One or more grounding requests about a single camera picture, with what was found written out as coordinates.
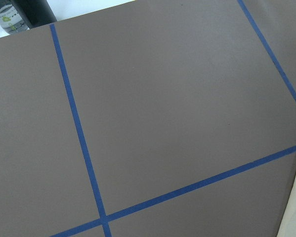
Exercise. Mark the brown table mat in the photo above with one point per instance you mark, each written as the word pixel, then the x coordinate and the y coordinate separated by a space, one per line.
pixel 154 118

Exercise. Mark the clear bottle green label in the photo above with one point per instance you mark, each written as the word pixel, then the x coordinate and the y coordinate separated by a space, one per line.
pixel 10 20

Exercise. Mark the black bottle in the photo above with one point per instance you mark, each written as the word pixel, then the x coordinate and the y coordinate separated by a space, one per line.
pixel 35 13

